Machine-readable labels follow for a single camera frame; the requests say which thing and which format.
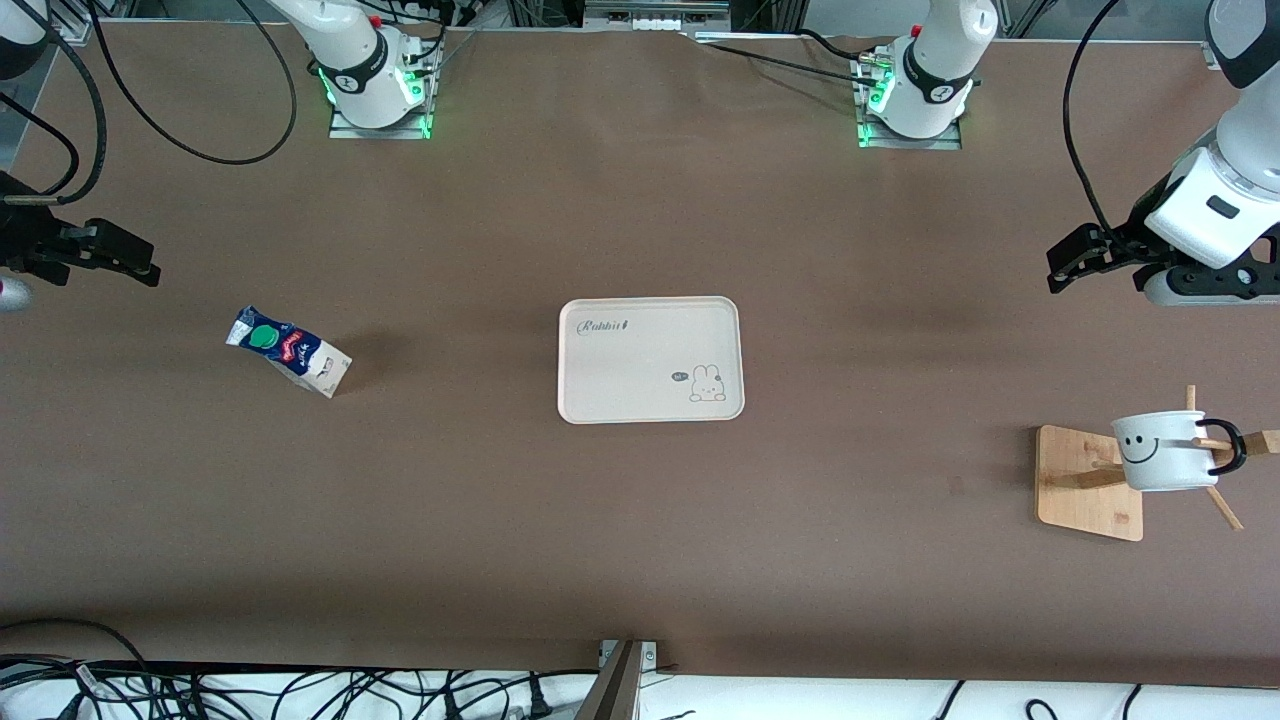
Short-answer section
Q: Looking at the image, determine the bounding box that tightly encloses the white smiley face cup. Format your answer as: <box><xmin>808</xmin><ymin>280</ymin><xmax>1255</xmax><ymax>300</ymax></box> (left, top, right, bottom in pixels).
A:
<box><xmin>1110</xmin><ymin>410</ymin><xmax>1248</xmax><ymax>493</ymax></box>

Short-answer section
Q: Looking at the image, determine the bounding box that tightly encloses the blue white milk carton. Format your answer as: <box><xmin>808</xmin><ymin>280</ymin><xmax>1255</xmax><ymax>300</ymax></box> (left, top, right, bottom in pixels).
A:
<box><xmin>225</xmin><ymin>305</ymin><xmax>353</xmax><ymax>399</ymax></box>

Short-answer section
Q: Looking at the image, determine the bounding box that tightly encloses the beige rabbit print tray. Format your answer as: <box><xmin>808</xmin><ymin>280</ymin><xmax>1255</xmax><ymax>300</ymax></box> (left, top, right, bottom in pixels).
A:
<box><xmin>557</xmin><ymin>296</ymin><xmax>746</xmax><ymax>425</ymax></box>

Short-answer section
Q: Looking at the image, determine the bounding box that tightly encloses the aluminium corner profile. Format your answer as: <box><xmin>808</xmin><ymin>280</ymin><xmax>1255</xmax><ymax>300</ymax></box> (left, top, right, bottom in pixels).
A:
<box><xmin>45</xmin><ymin>0</ymin><xmax>136</xmax><ymax>46</ymax></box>

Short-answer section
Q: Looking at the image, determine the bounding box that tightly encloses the wooden mug stand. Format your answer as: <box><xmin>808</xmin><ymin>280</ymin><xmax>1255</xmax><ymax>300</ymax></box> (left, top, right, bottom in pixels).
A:
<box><xmin>1035</xmin><ymin>385</ymin><xmax>1280</xmax><ymax>542</ymax></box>

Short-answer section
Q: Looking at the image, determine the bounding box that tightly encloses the brown table cover mat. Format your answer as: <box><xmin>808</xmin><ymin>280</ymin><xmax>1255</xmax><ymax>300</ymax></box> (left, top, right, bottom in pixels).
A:
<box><xmin>0</xmin><ymin>20</ymin><xmax>1280</xmax><ymax>691</ymax></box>

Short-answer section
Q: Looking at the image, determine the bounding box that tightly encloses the grey metal pole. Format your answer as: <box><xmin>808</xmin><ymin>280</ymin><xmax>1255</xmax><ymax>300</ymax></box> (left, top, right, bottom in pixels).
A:
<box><xmin>575</xmin><ymin>640</ymin><xmax>643</xmax><ymax>720</ymax></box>

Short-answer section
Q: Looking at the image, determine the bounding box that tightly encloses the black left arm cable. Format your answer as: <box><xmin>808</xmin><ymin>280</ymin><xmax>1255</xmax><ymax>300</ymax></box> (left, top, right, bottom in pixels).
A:
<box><xmin>1062</xmin><ymin>0</ymin><xmax>1126</xmax><ymax>241</ymax></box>

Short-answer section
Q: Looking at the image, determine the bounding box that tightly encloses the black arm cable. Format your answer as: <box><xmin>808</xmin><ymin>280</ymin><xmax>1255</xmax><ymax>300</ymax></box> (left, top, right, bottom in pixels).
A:
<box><xmin>0</xmin><ymin>0</ymin><xmax>298</xmax><ymax>206</ymax></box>
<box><xmin>1062</xmin><ymin>0</ymin><xmax>1126</xmax><ymax>241</ymax></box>

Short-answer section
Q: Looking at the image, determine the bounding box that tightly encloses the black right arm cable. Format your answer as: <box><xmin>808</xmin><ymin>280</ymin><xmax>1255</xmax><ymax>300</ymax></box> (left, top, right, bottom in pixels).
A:
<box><xmin>0</xmin><ymin>0</ymin><xmax>298</xmax><ymax>206</ymax></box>

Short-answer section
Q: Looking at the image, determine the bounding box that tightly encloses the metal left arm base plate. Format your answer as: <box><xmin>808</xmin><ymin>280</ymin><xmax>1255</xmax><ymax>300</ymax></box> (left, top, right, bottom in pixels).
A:
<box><xmin>856</xmin><ymin>60</ymin><xmax>963</xmax><ymax>151</ymax></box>

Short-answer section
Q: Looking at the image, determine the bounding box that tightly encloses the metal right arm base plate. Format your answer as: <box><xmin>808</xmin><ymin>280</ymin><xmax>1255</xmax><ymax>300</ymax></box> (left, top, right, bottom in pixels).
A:
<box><xmin>328</xmin><ymin>45</ymin><xmax>433</xmax><ymax>139</ymax></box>

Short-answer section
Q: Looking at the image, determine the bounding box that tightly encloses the short black table cable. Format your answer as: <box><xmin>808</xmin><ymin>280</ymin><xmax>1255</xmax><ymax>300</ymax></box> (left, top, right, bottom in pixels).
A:
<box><xmin>795</xmin><ymin>28</ymin><xmax>891</xmax><ymax>66</ymax></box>

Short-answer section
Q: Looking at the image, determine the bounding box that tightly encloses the long black table cable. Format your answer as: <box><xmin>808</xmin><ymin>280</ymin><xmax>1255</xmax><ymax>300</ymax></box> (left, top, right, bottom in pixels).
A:
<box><xmin>685</xmin><ymin>30</ymin><xmax>886</xmax><ymax>89</ymax></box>

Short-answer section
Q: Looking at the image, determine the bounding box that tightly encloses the black cable bundle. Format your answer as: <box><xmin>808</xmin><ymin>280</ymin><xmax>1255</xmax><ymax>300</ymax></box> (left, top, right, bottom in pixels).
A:
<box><xmin>0</xmin><ymin>618</ymin><xmax>601</xmax><ymax>720</ymax></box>

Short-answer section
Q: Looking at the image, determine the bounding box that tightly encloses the aluminium frame rail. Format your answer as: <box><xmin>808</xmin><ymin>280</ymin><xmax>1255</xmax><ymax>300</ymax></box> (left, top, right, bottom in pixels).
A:
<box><xmin>583</xmin><ymin>0</ymin><xmax>731</xmax><ymax>31</ymax></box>

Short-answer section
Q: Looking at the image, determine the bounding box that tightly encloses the small metal bracket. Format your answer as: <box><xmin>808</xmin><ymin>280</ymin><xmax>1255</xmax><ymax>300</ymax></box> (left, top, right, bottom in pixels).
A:
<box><xmin>598</xmin><ymin>640</ymin><xmax>661</xmax><ymax>673</ymax></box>

